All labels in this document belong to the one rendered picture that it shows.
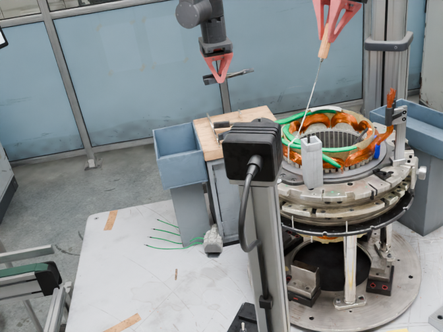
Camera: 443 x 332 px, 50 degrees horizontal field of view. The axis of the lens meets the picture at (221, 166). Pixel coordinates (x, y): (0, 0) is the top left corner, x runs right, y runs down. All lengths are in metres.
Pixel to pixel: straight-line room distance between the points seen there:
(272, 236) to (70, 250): 2.34
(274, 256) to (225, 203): 0.72
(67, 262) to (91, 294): 1.45
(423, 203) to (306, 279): 0.35
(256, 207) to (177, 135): 0.83
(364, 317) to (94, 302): 0.61
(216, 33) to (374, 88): 0.50
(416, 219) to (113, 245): 0.79
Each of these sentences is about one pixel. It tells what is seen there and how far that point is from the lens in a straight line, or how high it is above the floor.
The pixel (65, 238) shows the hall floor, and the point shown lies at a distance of 2.85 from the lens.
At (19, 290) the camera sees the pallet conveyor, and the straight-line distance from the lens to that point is 1.45.
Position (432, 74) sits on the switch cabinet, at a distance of 3.47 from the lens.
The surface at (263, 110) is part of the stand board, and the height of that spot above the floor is 1.07.
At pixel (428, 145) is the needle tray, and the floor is 1.04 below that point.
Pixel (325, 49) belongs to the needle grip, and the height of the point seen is 1.31.
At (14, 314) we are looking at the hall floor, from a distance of 2.52.
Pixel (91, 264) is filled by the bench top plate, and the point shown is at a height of 0.78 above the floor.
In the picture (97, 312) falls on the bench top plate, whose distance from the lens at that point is 1.18.
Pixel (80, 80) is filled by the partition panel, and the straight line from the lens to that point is 3.27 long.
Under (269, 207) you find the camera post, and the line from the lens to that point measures 0.43.
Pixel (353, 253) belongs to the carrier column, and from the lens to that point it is 0.96.
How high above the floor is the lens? 1.58
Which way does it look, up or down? 30 degrees down
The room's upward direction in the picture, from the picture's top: 9 degrees counter-clockwise
